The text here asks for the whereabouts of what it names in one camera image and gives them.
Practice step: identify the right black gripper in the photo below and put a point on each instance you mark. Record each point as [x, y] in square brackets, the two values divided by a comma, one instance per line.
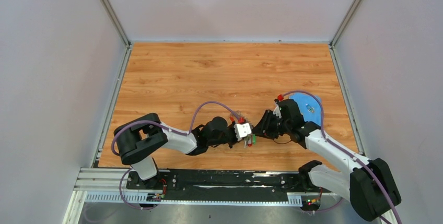
[264, 128]

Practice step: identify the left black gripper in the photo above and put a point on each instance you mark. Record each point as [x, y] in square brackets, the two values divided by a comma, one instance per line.
[231, 126]

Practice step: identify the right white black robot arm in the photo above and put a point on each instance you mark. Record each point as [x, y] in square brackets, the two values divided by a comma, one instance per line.
[367, 184]

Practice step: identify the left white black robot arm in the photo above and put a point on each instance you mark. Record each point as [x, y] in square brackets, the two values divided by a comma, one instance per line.
[136, 141]

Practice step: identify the blue patterned cloth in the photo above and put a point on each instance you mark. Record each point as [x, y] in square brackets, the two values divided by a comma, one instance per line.
[308, 107]

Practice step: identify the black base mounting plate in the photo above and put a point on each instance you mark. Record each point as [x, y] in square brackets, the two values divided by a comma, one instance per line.
[224, 185]

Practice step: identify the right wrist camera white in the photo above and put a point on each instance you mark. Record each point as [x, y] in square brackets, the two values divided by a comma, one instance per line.
[277, 109]

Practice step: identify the aluminium frame rail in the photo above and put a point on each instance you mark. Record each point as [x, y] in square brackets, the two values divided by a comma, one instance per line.
[106, 186]

